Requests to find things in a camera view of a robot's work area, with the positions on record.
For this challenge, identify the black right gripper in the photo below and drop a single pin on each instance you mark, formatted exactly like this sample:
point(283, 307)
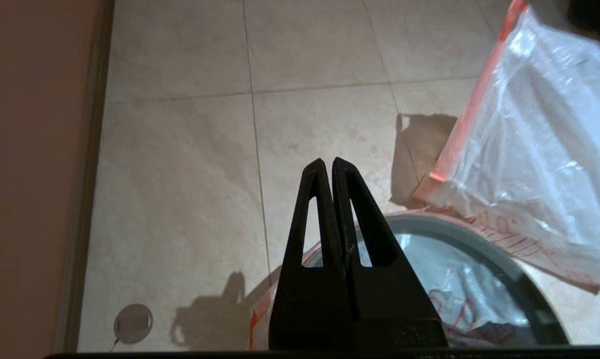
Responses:
point(594, 15)

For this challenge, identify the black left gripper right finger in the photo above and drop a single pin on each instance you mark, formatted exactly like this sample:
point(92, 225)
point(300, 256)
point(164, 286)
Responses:
point(394, 304)

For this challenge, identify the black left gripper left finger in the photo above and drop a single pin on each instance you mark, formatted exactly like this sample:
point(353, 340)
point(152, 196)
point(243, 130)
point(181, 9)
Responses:
point(305, 299)

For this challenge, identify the white red-printed trash bag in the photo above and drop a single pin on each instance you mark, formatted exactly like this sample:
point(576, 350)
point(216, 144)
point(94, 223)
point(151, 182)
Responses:
point(539, 149)
point(454, 299)

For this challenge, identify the small metal floor doorstop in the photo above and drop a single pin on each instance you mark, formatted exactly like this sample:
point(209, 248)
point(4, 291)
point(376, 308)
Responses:
point(133, 324)

